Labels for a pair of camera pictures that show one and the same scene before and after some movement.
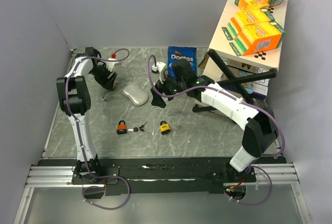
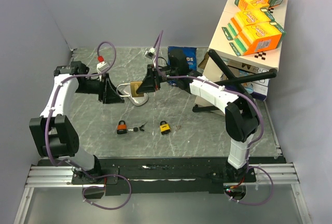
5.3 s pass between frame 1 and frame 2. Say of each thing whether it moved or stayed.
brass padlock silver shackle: moved
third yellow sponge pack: stayed
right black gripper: moved
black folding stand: stayed
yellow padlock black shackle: stayed
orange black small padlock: stayed
